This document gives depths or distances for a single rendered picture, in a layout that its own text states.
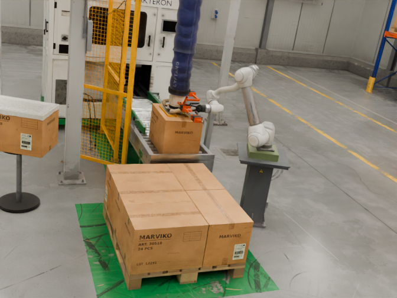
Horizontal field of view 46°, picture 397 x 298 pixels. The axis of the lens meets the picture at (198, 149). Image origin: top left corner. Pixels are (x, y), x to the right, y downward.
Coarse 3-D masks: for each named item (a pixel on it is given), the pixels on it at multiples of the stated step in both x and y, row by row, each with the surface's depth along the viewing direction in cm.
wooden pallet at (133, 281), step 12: (108, 216) 444; (108, 228) 445; (120, 252) 411; (120, 264) 396; (240, 264) 399; (132, 276) 365; (144, 276) 369; (156, 276) 373; (180, 276) 383; (192, 276) 386; (240, 276) 404; (132, 288) 370
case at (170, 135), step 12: (156, 108) 508; (156, 120) 508; (168, 120) 475; (180, 120) 480; (156, 132) 507; (168, 132) 478; (180, 132) 482; (192, 132) 487; (156, 144) 507; (168, 144) 483; (180, 144) 488; (192, 144) 492
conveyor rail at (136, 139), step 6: (114, 102) 644; (114, 108) 644; (132, 126) 551; (132, 132) 546; (138, 132) 533; (132, 138) 546; (138, 138) 519; (132, 144) 544; (138, 144) 519; (144, 144) 501; (138, 150) 521; (144, 150) 497; (150, 150) 488; (144, 156) 497; (144, 162) 497
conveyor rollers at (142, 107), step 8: (136, 104) 654; (144, 104) 665; (136, 112) 619; (144, 112) 623; (144, 120) 597; (136, 128) 560; (144, 136) 538; (152, 144) 523; (152, 152) 498; (200, 152) 517
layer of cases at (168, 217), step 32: (128, 192) 405; (160, 192) 413; (192, 192) 422; (224, 192) 431; (128, 224) 368; (160, 224) 362; (192, 224) 369; (224, 224) 377; (128, 256) 369; (160, 256) 367; (192, 256) 378; (224, 256) 390
